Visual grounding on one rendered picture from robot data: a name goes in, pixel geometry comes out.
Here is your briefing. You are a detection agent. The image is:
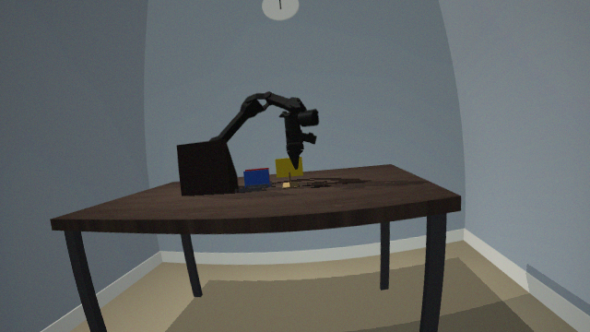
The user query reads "yellow notched board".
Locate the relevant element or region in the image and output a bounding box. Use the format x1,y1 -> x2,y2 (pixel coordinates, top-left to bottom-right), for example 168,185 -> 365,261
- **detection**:
275,157 -> 303,178

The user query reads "blue board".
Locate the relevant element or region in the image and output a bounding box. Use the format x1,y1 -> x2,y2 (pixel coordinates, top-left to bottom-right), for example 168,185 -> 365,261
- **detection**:
243,170 -> 270,188

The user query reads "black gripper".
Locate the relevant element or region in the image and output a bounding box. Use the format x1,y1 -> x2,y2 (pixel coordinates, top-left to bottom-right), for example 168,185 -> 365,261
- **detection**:
285,127 -> 304,170

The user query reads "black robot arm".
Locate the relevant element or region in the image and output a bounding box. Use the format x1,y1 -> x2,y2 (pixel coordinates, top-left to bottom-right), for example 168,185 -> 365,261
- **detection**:
208,91 -> 319,144

